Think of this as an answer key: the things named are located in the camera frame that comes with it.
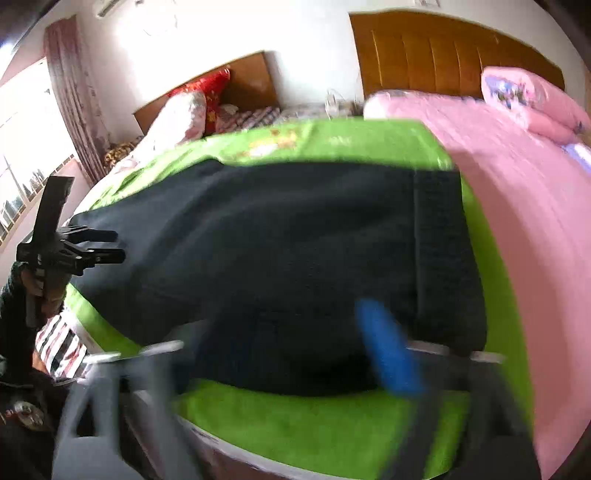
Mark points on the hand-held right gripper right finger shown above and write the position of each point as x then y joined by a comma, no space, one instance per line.
388,350

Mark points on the white air conditioner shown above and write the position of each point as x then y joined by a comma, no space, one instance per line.
108,7

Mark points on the green printed blanket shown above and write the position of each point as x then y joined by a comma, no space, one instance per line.
323,424

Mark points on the person's left hand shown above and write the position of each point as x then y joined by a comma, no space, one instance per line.
51,305

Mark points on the folded pink quilt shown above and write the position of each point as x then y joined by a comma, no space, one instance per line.
531,99

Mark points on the window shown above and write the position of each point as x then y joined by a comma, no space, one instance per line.
32,152

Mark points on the pink patterned curtain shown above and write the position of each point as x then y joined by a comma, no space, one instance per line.
76,101

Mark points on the purple folded cloth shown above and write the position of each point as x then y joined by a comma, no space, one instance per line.
579,157

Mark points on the brown tiger print blanket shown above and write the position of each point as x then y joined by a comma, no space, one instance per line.
120,154

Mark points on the nightstand with floral cover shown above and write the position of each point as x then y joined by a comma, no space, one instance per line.
304,111

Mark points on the black pants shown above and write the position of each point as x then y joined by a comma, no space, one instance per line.
286,258

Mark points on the person's left forearm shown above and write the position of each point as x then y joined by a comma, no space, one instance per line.
14,323

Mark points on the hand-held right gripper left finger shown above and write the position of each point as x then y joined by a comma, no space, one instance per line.
194,353

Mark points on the red floral pillow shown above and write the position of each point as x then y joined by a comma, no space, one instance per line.
214,97

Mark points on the pale floral quilt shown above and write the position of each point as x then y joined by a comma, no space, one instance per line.
180,120

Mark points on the pink bed sheet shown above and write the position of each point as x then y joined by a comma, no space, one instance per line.
531,230

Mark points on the small wooden headboard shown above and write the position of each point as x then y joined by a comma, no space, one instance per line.
254,83

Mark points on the person's dark clothing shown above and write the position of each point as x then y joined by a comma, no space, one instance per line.
23,424

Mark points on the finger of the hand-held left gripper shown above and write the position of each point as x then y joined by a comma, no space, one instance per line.
101,235
104,258

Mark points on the large wooden headboard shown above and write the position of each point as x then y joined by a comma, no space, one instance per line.
438,55

